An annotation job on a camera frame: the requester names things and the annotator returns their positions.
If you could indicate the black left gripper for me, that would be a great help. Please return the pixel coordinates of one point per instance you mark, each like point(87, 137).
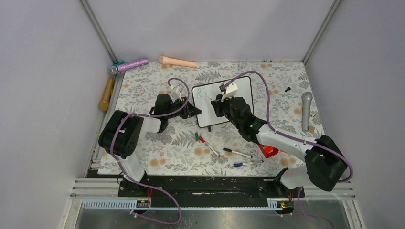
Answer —
point(189, 110)

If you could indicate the small wooden cube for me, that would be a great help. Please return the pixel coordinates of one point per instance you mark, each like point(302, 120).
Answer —
point(311, 129)

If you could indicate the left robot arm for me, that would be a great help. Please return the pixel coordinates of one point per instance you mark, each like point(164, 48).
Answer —
point(120, 136)

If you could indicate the purple glitter microphone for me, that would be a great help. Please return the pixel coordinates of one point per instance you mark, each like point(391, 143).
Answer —
point(124, 66)

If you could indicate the black marker pen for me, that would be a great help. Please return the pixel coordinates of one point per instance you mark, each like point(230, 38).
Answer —
point(229, 152)

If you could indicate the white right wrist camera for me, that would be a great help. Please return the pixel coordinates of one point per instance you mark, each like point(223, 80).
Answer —
point(228, 91)

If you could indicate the pink microphone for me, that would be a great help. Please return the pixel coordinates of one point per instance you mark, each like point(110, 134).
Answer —
point(177, 62)

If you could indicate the silver microphone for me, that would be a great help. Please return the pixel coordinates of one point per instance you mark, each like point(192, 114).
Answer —
point(306, 104)

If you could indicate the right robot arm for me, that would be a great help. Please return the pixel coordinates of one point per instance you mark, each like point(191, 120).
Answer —
point(324, 163)

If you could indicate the blue marker pen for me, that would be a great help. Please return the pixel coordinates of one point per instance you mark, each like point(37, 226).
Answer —
point(247, 163)

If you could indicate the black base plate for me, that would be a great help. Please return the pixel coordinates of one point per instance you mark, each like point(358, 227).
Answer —
point(201, 191)

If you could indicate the white whiteboard black frame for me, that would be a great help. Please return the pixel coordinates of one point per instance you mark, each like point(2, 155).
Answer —
point(208, 117)

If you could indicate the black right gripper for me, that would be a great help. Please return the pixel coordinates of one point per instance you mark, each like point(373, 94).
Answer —
point(218, 105)

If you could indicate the red plastic box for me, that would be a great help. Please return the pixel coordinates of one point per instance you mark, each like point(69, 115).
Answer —
point(268, 151)

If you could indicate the gold microphone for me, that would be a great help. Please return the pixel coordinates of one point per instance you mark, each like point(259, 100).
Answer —
point(105, 99)

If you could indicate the red marker pen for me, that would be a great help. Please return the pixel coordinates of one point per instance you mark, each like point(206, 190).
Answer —
point(209, 146)

